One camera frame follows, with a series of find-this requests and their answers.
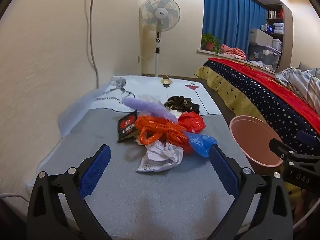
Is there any wooden bookshelf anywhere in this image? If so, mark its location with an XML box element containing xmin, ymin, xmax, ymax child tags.
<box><xmin>266</xmin><ymin>3</ymin><xmax>293</xmax><ymax>72</ymax></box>

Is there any striped grey blue quilt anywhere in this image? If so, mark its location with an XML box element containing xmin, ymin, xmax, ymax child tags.
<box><xmin>275</xmin><ymin>67</ymin><xmax>320</xmax><ymax>114</ymax></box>

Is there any grey wall power cable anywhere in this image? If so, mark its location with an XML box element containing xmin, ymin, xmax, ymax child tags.
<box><xmin>85</xmin><ymin>0</ymin><xmax>100</xmax><ymax>90</ymax></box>

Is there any pink plastic trash bin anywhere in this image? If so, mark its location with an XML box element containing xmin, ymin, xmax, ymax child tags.
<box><xmin>229</xmin><ymin>115</ymin><xmax>283</xmax><ymax>175</ymax></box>

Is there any potted green plant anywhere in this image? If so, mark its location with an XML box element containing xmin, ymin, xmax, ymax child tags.
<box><xmin>201</xmin><ymin>33</ymin><xmax>221</xmax><ymax>53</ymax></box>

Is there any red bed blanket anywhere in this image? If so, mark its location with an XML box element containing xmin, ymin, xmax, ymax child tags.
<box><xmin>197</xmin><ymin>57</ymin><xmax>319</xmax><ymax>140</ymax></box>

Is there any white standing fan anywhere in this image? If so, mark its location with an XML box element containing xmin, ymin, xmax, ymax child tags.
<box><xmin>139</xmin><ymin>0</ymin><xmax>181</xmax><ymax>77</ymax></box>

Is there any black gold patterned cloth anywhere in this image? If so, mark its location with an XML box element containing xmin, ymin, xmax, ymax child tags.
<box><xmin>164</xmin><ymin>96</ymin><xmax>200</xmax><ymax>114</ymax></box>

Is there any blue window curtain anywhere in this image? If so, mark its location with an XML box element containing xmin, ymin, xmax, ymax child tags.
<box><xmin>202</xmin><ymin>0</ymin><xmax>266</xmax><ymax>53</ymax></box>

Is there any blue plastic bag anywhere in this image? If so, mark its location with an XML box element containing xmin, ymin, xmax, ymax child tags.
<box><xmin>185</xmin><ymin>132</ymin><xmax>217</xmax><ymax>158</ymax></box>

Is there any black crab snack packet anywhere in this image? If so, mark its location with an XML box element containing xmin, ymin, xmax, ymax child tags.
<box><xmin>118</xmin><ymin>111</ymin><xmax>139</xmax><ymax>142</ymax></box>

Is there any pink clothes pile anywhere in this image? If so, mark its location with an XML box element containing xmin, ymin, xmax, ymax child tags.
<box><xmin>221</xmin><ymin>44</ymin><xmax>247</xmax><ymax>60</ymax></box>

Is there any red plastic bag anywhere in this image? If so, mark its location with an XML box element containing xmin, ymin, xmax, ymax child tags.
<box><xmin>178</xmin><ymin>112</ymin><xmax>206</xmax><ymax>133</ymax></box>

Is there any white paper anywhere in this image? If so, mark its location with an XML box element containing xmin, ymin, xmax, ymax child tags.
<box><xmin>137</xmin><ymin>140</ymin><xmax>184</xmax><ymax>172</ymax></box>

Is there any clear plastic storage box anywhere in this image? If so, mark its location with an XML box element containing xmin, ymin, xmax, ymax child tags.
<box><xmin>247</xmin><ymin>43</ymin><xmax>281</xmax><ymax>72</ymax></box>

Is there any orange plastic bag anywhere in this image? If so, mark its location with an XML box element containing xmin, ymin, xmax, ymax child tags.
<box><xmin>135</xmin><ymin>115</ymin><xmax>194</xmax><ymax>154</ymax></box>

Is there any navy star bed sheet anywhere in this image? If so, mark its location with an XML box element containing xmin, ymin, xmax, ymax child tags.
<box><xmin>195</xmin><ymin>60</ymin><xmax>320</xmax><ymax>210</ymax></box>

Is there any purple foam wrap sheet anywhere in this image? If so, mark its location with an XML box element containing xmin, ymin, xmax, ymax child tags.
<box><xmin>122</xmin><ymin>98</ymin><xmax>177</xmax><ymax>123</ymax></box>

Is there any white box appliance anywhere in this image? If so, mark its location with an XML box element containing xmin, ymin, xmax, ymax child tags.
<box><xmin>249</xmin><ymin>29</ymin><xmax>273</xmax><ymax>47</ymax></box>

